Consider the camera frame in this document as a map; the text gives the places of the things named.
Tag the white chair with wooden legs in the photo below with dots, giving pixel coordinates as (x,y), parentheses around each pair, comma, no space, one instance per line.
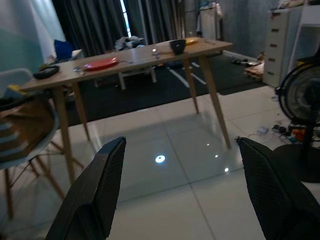
(47,147)

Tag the clothes rack with garments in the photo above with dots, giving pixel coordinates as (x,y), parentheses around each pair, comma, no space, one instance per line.
(210,20)

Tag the white power adapter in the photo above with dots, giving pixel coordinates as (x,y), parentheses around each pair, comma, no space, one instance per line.
(263,130)

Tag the small shiny tabletop item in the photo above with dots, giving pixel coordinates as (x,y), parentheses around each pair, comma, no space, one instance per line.
(156,53)

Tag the white shelf frame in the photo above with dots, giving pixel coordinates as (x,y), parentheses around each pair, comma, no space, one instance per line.
(308,17)

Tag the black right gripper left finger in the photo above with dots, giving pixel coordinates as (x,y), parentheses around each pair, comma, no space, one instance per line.
(100,190)

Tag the yellow plate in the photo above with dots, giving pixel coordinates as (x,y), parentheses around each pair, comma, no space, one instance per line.
(192,41)

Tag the black floor rug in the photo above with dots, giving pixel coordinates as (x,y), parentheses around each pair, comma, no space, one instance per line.
(155,92)

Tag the white low bench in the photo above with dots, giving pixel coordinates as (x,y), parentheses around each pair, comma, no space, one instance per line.
(136,73)

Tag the red plate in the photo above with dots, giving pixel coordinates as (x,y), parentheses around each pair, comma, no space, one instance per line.
(100,64)

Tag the black standing fan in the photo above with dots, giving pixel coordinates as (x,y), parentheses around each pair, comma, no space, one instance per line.
(300,100)

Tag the white drawer cabinet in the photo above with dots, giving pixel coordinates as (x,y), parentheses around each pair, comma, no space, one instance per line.
(276,47)

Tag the dark curtains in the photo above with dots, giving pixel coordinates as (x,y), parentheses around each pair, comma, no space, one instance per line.
(95,25)

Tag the pile of clothes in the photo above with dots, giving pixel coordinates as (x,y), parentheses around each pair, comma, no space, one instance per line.
(128,42)

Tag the black flat pouch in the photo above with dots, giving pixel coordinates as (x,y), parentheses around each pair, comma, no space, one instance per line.
(46,72)

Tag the wooden pallet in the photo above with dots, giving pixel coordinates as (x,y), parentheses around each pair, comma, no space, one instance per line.
(255,71)

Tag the brown striped bag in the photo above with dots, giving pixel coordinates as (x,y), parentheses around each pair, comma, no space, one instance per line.
(25,125)

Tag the metal cutlery piece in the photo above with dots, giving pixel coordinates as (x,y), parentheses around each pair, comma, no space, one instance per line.
(79,70)
(125,61)

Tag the light wooden dining table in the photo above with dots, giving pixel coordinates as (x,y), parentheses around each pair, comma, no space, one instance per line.
(140,56)

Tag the dark bowl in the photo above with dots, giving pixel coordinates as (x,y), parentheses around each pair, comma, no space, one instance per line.
(178,46)

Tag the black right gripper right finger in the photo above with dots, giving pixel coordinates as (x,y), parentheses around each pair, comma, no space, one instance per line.
(275,195)

